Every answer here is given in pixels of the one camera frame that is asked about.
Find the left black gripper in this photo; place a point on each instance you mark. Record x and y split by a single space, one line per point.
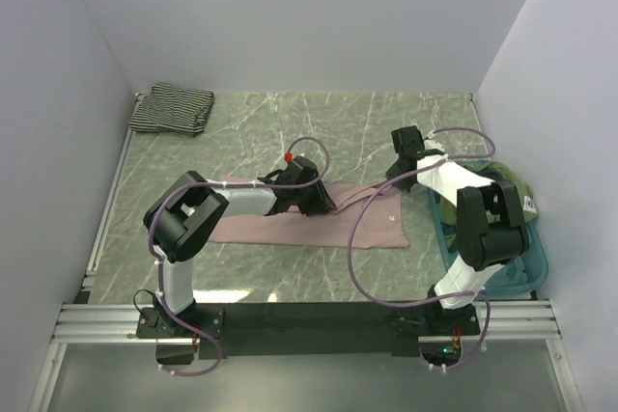
321 202

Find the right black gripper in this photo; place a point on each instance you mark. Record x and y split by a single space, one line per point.
392 172

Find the pink tank top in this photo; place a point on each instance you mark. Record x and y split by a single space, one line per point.
381 226

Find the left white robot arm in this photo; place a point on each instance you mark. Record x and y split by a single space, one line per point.
181 222

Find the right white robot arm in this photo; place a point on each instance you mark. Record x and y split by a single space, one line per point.
490 226

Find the green tank top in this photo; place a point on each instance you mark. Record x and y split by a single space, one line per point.
492 170

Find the striped folded tank top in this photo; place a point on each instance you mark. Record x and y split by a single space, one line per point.
167 108

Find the black base beam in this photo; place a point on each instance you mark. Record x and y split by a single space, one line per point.
265 329

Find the teal plastic bin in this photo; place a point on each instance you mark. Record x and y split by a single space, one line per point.
523 275

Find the aluminium rail frame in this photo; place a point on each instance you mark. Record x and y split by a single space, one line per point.
96 363

